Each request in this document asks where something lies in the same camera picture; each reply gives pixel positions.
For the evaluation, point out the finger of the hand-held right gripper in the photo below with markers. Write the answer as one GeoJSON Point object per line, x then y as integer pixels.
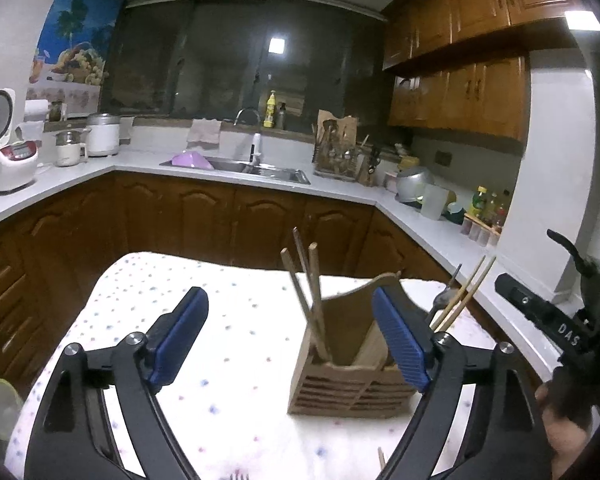
{"type": "Point", "coordinates": [510, 290]}

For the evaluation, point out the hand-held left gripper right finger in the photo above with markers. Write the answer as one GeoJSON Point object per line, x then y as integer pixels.
{"type": "Point", "coordinates": [400, 345]}

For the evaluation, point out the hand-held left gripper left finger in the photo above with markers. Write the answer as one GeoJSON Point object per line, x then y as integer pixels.
{"type": "Point", "coordinates": [180, 330]}

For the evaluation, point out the wooden utensil holder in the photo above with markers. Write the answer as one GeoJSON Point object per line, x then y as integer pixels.
{"type": "Point", "coordinates": [350, 385]}

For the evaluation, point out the wooden chopstick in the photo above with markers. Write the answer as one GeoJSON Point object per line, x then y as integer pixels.
{"type": "Point", "coordinates": [466, 282]}
{"type": "Point", "coordinates": [381, 460]}
{"type": "Point", "coordinates": [315, 280]}
{"type": "Point", "coordinates": [292, 272]}
{"type": "Point", "coordinates": [300, 255]}
{"type": "Point", "coordinates": [473, 287]}

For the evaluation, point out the person's right hand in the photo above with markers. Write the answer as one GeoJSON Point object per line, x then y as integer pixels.
{"type": "Point", "coordinates": [565, 440]}

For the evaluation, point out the floral white tablecloth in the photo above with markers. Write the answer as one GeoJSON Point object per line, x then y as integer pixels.
{"type": "Point", "coordinates": [230, 360]}

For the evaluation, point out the row of spice jars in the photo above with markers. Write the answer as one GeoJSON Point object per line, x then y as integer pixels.
{"type": "Point", "coordinates": [480, 232]}

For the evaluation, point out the dark sauce bottle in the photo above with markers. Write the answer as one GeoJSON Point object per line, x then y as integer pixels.
{"type": "Point", "coordinates": [500, 212]}

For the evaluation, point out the oil bottle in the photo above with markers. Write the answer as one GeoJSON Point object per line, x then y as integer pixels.
{"type": "Point", "coordinates": [477, 205]}

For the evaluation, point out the translucent white cup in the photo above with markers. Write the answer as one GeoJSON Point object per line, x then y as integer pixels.
{"type": "Point", "coordinates": [432, 202]}

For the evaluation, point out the silver pot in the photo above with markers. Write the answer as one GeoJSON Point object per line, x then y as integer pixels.
{"type": "Point", "coordinates": [412, 185]}

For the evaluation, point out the metal fork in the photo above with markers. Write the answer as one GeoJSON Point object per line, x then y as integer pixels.
{"type": "Point", "coordinates": [237, 475]}

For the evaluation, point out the yellow box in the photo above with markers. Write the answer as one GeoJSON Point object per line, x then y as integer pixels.
{"type": "Point", "coordinates": [409, 162]}

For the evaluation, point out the purple basin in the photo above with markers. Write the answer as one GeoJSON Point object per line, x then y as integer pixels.
{"type": "Point", "coordinates": [192, 160]}

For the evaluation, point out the knife block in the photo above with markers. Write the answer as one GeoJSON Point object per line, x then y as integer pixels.
{"type": "Point", "coordinates": [367, 172]}

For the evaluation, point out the steel sink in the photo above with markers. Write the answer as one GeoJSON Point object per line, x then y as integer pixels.
{"type": "Point", "coordinates": [275, 172]}

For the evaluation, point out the green-lidded container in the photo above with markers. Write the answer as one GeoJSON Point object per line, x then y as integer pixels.
{"type": "Point", "coordinates": [0, 405]}

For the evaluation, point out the pink cloth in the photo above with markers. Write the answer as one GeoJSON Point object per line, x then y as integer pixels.
{"type": "Point", "coordinates": [203, 132]}

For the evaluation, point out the white faucet sprayer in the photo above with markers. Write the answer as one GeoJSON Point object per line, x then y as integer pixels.
{"type": "Point", "coordinates": [256, 145]}

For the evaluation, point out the white cylindrical cooker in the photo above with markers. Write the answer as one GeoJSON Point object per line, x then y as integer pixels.
{"type": "Point", "coordinates": [102, 137]}

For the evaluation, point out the small white lidded pot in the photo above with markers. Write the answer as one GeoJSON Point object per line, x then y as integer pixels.
{"type": "Point", "coordinates": [70, 152]}

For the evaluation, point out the wooden cutting board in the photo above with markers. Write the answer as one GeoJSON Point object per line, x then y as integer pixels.
{"type": "Point", "coordinates": [350, 127]}

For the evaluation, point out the chrome faucet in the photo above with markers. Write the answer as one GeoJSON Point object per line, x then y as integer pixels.
{"type": "Point", "coordinates": [245, 112]}

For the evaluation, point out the yellow bottle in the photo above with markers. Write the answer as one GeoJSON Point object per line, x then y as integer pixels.
{"type": "Point", "coordinates": [270, 112]}

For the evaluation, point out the large white rice cooker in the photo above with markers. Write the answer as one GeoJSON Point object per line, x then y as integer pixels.
{"type": "Point", "coordinates": [10, 165]}

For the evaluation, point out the small glass jar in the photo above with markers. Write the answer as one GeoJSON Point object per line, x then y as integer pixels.
{"type": "Point", "coordinates": [55, 111]}

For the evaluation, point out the paper towel roll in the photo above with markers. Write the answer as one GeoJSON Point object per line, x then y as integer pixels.
{"type": "Point", "coordinates": [36, 110]}

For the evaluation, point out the dark window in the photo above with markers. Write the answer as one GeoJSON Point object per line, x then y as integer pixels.
{"type": "Point", "coordinates": [205, 60]}

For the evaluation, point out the ceiling light panel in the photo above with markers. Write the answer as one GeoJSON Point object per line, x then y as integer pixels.
{"type": "Point", "coordinates": [582, 20]}

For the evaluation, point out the wall power outlet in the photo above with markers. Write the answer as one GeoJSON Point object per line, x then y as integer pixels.
{"type": "Point", "coordinates": [443, 158]}

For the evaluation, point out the brown wall cabinets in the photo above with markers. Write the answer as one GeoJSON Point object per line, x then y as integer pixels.
{"type": "Point", "coordinates": [480, 10]}

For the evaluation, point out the wall poster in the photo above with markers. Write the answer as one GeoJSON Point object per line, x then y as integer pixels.
{"type": "Point", "coordinates": [80, 25]}

